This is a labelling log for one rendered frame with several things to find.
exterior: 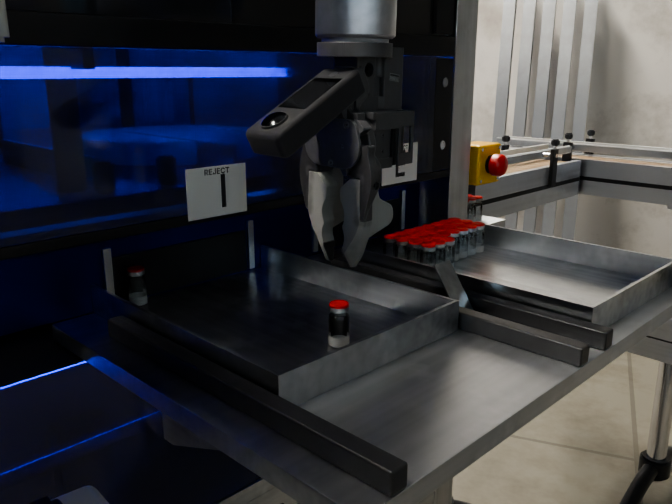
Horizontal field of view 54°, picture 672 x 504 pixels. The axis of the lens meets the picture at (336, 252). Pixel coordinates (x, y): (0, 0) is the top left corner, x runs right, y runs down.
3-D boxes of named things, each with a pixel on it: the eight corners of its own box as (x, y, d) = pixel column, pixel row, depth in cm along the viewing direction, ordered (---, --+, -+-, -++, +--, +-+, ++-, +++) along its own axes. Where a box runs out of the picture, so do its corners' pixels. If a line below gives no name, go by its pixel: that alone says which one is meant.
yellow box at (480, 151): (444, 181, 122) (446, 142, 120) (466, 177, 127) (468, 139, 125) (479, 186, 117) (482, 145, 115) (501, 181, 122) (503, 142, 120)
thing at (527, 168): (424, 242, 126) (427, 159, 121) (364, 228, 136) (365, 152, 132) (583, 195, 172) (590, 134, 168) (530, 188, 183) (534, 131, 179)
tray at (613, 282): (358, 272, 94) (359, 248, 93) (463, 240, 112) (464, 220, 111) (589, 338, 71) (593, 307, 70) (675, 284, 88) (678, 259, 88)
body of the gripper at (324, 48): (414, 170, 66) (420, 44, 62) (355, 180, 60) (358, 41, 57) (358, 161, 71) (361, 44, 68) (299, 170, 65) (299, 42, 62)
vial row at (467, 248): (403, 272, 93) (404, 240, 92) (474, 248, 105) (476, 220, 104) (415, 275, 92) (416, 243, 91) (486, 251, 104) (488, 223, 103)
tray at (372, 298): (93, 312, 78) (90, 284, 77) (263, 267, 96) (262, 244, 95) (279, 414, 55) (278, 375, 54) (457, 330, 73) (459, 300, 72)
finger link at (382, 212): (404, 260, 67) (400, 169, 65) (365, 272, 63) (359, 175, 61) (381, 257, 69) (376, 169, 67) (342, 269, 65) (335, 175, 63)
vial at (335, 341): (324, 344, 69) (323, 305, 68) (338, 338, 70) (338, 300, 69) (339, 350, 67) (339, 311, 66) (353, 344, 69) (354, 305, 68)
